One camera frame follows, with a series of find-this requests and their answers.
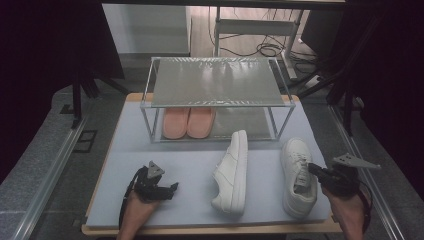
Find dark monitor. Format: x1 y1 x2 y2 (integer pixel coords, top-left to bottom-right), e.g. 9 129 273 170
300 9 345 62

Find pink slipper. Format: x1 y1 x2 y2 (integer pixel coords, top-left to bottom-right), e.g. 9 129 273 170
162 107 191 140
186 107 217 139

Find aluminium rail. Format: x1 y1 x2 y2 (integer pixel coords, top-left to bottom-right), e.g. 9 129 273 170
328 104 407 240
11 118 88 240

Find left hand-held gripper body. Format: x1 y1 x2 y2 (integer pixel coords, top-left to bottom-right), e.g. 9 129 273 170
133 160 172 203

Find black floor cable bundle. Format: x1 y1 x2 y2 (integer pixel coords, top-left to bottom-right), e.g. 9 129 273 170
208 6 318 69

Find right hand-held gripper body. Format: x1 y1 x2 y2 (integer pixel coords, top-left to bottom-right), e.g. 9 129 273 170
321 153 382 198

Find white power strip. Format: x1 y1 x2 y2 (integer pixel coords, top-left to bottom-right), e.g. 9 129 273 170
301 74 325 90

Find dark curtain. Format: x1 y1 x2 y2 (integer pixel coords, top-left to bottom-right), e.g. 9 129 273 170
343 0 424 201
0 0 125 184

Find person's right hand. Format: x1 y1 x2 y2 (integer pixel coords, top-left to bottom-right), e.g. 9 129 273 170
321 187 368 221

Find black metal stand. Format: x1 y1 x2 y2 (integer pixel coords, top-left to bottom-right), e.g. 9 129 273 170
296 13 384 136
59 66 131 130

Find grey foam mat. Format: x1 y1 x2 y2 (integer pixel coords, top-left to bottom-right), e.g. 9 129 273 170
85 99 333 230

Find person's left hand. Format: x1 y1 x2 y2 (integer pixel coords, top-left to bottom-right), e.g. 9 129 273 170
124 190 161 223

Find white metal desk frame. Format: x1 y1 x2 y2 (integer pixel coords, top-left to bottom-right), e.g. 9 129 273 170
213 6 303 81

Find black square floor bracket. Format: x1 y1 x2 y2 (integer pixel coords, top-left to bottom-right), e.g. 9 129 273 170
73 129 99 154

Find white cabinet panel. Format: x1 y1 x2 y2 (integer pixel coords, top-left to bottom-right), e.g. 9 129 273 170
101 3 192 56

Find white sneaker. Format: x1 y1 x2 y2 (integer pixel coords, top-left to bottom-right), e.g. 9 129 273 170
280 137 319 220
211 129 250 215

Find clear two-tier shoe rack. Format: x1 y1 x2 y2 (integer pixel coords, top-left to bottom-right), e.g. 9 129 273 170
139 56 297 144

